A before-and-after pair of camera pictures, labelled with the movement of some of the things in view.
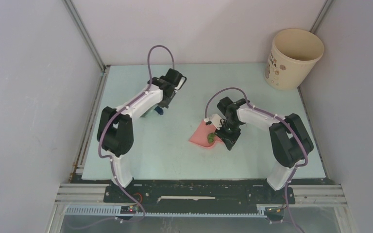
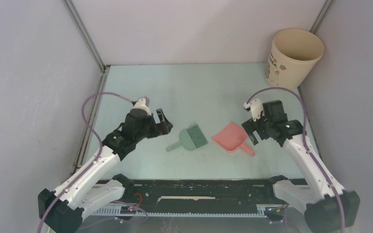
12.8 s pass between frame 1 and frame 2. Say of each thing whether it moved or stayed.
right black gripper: moved
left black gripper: moved
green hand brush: moved
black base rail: stayed
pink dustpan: moved
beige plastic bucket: stayed
